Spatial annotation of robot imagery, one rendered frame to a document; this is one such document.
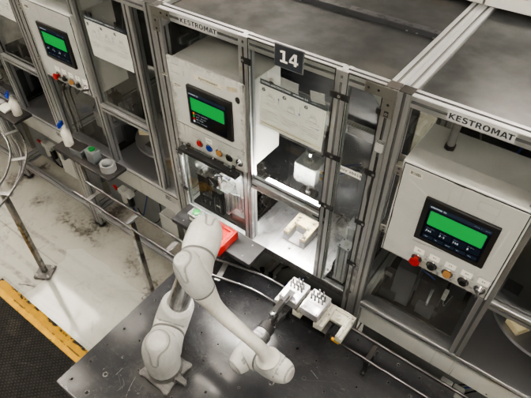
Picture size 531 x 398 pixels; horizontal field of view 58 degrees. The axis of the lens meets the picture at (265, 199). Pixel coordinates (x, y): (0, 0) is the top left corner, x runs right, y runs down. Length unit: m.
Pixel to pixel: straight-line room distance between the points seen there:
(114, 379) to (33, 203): 2.30
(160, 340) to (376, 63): 1.42
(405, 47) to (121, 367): 1.86
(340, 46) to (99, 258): 2.58
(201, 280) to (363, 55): 0.97
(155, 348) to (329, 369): 0.82
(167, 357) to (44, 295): 1.71
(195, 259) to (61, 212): 2.65
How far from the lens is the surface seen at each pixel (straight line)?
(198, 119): 2.17
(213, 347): 2.44
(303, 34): 1.89
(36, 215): 4.30
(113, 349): 2.53
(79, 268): 3.79
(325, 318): 2.29
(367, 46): 1.83
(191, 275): 1.70
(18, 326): 3.64
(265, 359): 2.00
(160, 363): 2.21
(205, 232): 1.79
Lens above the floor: 2.82
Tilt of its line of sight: 45 degrees down
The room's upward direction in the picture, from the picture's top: straight up
